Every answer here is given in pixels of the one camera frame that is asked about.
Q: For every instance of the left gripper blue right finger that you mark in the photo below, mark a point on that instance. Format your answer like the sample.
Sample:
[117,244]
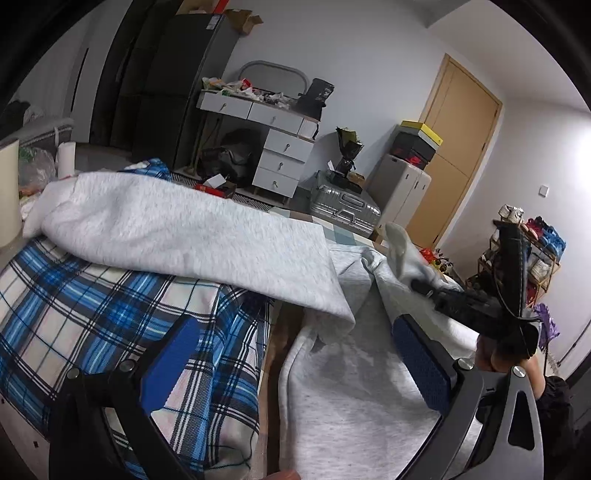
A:
[427,361]

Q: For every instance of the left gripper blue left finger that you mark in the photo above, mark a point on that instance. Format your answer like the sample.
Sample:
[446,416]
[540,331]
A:
[166,364]

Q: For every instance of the light grey hoodie sweatshirt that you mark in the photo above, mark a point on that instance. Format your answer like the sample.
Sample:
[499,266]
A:
[348,405]

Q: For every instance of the person's right hand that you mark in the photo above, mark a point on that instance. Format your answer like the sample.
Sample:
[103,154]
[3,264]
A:
[488,358]

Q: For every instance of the purple plastic bag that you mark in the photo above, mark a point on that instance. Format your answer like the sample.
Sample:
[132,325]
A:
[550,330]

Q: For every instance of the wooden shoe rack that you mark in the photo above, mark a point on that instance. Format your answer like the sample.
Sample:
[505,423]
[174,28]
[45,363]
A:
[544,254]

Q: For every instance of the red orange toy pile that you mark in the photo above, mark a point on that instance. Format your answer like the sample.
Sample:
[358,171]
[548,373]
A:
[437,260]

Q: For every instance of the blue white plaid shirt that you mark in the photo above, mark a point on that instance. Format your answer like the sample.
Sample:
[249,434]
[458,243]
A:
[61,313]

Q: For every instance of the white tall suitcase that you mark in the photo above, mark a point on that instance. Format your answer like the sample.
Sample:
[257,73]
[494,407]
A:
[398,189]

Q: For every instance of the checkered bed sheet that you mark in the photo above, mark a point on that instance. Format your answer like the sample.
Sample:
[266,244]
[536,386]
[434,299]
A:
[333,233]

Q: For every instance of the yellow lid shoe box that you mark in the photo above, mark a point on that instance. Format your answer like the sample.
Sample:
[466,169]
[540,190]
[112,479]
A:
[423,130]

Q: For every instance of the black shoe box stack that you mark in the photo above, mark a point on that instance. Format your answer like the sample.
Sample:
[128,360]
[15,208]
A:
[413,149]

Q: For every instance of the silver hard-shell suitcase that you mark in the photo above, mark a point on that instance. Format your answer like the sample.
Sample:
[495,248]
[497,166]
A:
[357,212]

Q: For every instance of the wooden door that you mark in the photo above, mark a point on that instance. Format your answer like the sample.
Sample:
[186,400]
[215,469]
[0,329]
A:
[464,113]

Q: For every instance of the wrapped flower bouquet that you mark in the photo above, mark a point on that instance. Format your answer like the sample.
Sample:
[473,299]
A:
[349,147]

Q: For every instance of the white drawer desk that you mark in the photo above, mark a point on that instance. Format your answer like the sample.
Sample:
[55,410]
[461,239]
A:
[268,146]

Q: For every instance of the black gift bag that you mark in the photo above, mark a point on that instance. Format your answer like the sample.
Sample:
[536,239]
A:
[312,102]

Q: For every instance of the black wardrobe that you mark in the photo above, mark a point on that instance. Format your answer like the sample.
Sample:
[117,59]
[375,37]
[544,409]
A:
[146,100]

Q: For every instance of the arched grey mirror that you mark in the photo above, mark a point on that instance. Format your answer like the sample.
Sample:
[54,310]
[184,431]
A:
[276,78]

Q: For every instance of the open cardboard box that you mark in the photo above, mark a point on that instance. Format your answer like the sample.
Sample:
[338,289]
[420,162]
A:
[243,21]

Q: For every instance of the white wall switch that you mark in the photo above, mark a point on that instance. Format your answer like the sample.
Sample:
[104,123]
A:
[543,191]

